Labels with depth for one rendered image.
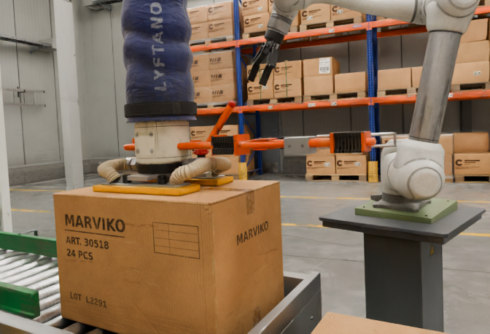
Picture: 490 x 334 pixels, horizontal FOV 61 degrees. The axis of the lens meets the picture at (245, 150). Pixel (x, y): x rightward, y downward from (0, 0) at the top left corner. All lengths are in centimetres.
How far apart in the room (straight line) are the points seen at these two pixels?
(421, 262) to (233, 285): 83
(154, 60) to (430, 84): 92
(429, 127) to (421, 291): 62
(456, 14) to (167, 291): 122
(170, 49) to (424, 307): 132
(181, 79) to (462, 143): 774
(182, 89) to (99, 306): 69
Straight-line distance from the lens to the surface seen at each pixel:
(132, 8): 131
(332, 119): 969
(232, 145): 115
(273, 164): 1005
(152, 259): 117
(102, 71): 1288
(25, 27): 1225
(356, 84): 832
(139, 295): 124
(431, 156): 153
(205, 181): 131
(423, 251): 174
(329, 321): 134
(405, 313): 183
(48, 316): 160
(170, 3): 131
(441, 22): 156
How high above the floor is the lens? 112
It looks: 3 degrees down
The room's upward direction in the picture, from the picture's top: 3 degrees counter-clockwise
